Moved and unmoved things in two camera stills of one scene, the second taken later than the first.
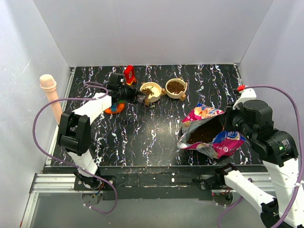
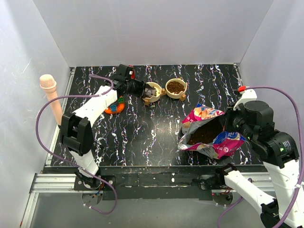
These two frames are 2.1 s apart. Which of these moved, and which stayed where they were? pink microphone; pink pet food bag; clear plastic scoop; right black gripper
Moved: clear plastic scoop
Stayed: right black gripper; pink microphone; pink pet food bag
